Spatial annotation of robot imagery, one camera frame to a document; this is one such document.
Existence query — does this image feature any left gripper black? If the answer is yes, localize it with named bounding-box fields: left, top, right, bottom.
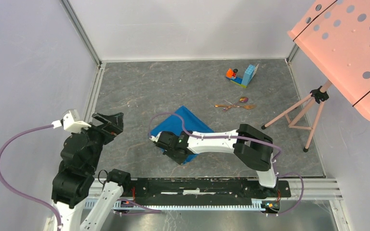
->
left=74, top=110, right=124, bottom=170

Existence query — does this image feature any blue cloth napkin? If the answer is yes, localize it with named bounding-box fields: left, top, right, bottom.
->
left=148, top=106, right=214, bottom=155

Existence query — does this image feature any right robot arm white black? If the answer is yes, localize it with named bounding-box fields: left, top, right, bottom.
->
left=150, top=124, right=278, bottom=196

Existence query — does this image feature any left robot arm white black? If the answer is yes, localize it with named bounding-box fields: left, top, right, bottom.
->
left=52, top=109, right=132, bottom=231

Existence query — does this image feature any iridescent spoon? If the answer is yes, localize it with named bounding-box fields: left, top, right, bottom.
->
left=223, top=96, right=249, bottom=112

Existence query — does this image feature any toy brick set colourful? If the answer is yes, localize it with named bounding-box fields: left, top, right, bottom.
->
left=225, top=64, right=259, bottom=88

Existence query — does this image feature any pink perforated music stand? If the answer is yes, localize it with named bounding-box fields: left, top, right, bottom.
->
left=261, top=0, right=370, bottom=153

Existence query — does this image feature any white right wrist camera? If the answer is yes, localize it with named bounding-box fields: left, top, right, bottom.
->
left=149, top=136, right=159, bottom=143

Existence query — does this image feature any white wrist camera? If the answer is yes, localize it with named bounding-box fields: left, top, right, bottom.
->
left=149, top=136, right=159, bottom=143
left=52, top=109, right=91, bottom=133

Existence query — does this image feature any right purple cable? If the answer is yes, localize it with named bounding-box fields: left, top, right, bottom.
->
left=147, top=112, right=304, bottom=217

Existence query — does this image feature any purple cable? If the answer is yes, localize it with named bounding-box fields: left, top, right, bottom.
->
left=0, top=124, right=162, bottom=231
left=147, top=112, right=304, bottom=217

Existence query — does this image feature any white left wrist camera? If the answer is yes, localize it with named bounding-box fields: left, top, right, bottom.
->
left=52, top=109, right=91, bottom=133

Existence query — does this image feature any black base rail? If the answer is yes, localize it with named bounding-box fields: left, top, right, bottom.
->
left=113, top=177, right=291, bottom=215

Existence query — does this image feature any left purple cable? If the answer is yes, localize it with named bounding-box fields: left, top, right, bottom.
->
left=0, top=124, right=162, bottom=231

